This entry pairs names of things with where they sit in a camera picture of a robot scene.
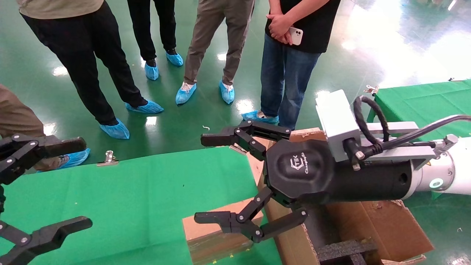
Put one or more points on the person in slim black trousers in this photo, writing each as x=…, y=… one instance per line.
x=152, y=25

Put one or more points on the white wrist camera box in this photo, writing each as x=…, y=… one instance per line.
x=336, y=121

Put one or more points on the blue shoe cover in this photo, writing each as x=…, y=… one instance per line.
x=185, y=94
x=227, y=92
x=174, y=59
x=257, y=117
x=151, y=71
x=77, y=157
x=147, y=108
x=117, y=130

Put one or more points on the silver camera mounting bracket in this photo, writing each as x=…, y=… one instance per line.
x=404, y=152

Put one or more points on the large open cardboard carton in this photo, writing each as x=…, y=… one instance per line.
x=390, y=224

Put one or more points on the person in brown trousers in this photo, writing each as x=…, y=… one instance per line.
x=18, y=114

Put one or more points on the bystander left hand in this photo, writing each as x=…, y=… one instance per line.
x=279, y=24

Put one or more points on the person in blue jeans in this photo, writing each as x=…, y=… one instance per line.
x=287, y=81

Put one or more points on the small cardboard box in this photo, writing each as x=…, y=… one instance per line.
x=209, y=243

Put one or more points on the green cloth on side table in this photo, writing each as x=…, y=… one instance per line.
x=423, y=103

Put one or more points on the white smartphone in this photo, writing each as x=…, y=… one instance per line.
x=296, y=36

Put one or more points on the bystander right forearm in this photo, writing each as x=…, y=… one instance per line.
x=274, y=7

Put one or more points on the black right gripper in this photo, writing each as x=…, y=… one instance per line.
x=305, y=173

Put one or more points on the bystander left forearm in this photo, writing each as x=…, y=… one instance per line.
x=312, y=9

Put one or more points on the bystander right hand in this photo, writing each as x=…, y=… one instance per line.
x=287, y=38

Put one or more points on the person in tan shirt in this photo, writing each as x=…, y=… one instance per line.
x=84, y=48

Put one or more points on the black foam bar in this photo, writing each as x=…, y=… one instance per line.
x=342, y=252

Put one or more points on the large green table cloth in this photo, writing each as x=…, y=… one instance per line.
x=140, y=198

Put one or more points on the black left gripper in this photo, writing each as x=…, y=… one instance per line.
x=2, y=200

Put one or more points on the person in khaki trousers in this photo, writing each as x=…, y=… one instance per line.
x=209, y=36

